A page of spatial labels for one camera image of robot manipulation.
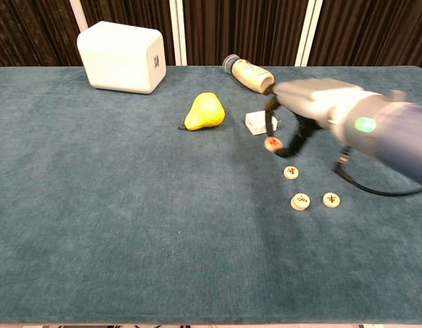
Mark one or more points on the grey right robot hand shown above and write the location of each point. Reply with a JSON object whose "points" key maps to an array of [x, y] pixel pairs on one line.
{"points": [[310, 99]]}

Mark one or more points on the round wooden Chinese chess piece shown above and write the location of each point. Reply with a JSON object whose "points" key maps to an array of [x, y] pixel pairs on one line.
{"points": [[296, 208], [291, 172], [273, 143], [331, 200], [301, 199]]}

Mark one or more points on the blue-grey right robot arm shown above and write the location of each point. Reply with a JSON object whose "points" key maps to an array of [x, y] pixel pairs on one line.
{"points": [[402, 136]]}

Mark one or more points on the beige squeeze sauce bottle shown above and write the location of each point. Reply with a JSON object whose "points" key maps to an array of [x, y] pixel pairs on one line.
{"points": [[248, 73]]}

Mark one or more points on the yellow pear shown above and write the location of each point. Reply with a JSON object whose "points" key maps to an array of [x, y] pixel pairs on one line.
{"points": [[205, 112]]}

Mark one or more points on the white rounded plastic box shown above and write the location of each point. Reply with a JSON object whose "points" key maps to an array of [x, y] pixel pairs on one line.
{"points": [[118, 58]]}

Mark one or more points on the teal velvet tablecloth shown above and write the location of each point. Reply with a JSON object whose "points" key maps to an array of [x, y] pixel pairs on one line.
{"points": [[94, 205]]}

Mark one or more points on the white cube wall charger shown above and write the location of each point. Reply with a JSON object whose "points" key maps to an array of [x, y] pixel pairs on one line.
{"points": [[255, 123]]}

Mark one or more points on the white partition frame post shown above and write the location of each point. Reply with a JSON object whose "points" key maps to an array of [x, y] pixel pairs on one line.
{"points": [[308, 34], [178, 34], [78, 15]]}

